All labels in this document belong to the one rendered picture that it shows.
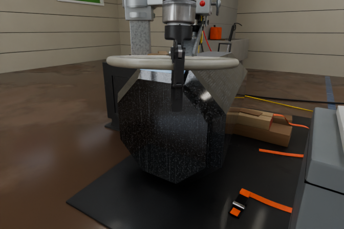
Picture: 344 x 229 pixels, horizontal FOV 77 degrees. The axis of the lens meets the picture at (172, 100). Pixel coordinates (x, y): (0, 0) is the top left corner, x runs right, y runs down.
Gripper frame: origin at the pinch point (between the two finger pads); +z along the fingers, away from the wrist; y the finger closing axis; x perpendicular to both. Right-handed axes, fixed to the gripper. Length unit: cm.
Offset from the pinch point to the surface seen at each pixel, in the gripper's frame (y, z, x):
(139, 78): 77, 5, 16
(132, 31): 170, -29, 30
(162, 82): 66, 6, 2
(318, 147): -17.6, 7.3, -31.9
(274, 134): 124, 63, -107
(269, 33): 520, -58, -291
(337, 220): -25.1, 20.6, -33.0
